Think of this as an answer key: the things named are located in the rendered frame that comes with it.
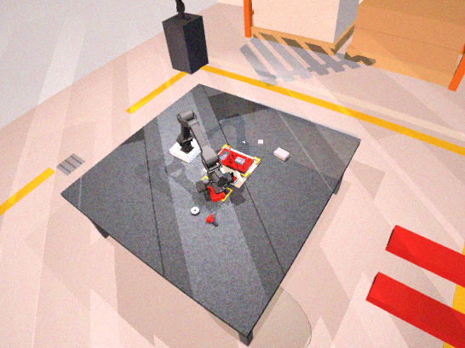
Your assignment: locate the red car hood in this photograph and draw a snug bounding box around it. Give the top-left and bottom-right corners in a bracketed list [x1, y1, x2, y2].
[208, 186, 225, 202]

